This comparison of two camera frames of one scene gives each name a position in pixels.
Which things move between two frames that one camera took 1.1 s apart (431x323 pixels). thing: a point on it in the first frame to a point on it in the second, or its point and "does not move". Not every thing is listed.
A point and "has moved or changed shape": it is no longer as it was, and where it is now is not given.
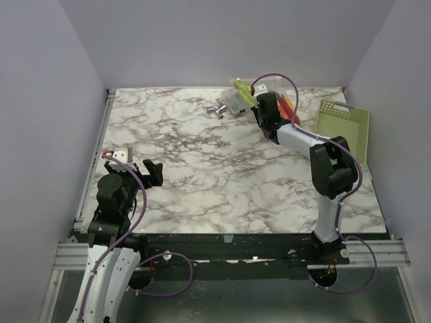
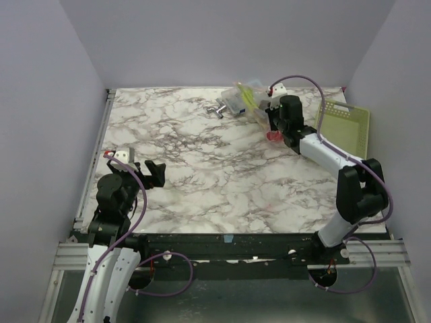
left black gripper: (155, 178) does not move
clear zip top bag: (285, 97) has moved or changed shape
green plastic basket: (346, 124) does not move
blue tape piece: (228, 238) does not move
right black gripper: (261, 110) to (274, 118)
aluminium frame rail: (73, 254) does not move
